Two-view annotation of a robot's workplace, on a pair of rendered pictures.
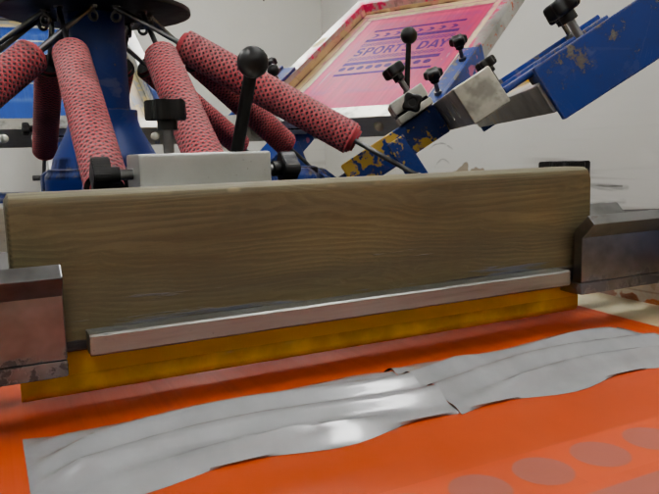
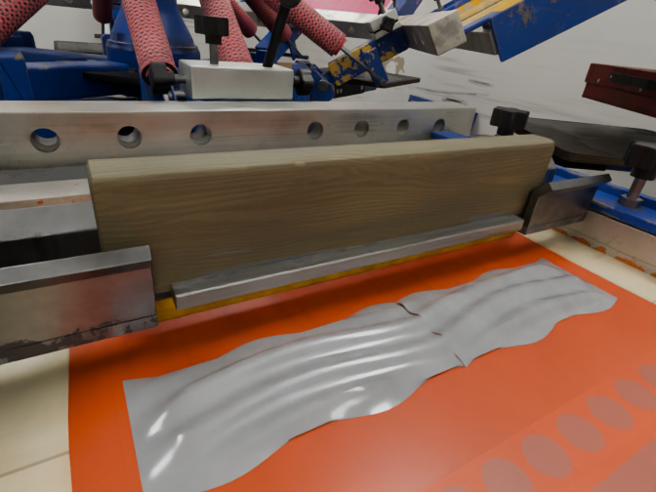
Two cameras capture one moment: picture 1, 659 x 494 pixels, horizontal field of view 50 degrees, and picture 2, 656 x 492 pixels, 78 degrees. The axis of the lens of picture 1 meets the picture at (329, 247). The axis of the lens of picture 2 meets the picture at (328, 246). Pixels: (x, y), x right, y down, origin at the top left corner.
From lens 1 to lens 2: 0.15 m
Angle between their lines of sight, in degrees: 21
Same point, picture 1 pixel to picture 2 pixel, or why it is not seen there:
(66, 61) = not seen: outside the picture
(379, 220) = (407, 185)
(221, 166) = (256, 79)
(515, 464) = (523, 443)
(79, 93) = not seen: outside the picture
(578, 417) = (549, 377)
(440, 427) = (454, 385)
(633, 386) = (575, 337)
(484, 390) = (477, 341)
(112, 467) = (208, 442)
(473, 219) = (471, 183)
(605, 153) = (484, 60)
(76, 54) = not seen: outside the picture
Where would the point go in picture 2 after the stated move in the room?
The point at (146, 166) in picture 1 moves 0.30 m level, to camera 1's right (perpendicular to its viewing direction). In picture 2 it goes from (196, 75) to (460, 100)
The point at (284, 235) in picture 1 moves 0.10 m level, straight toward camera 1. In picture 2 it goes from (336, 201) to (371, 293)
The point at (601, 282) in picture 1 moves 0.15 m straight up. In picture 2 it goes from (539, 226) to (607, 48)
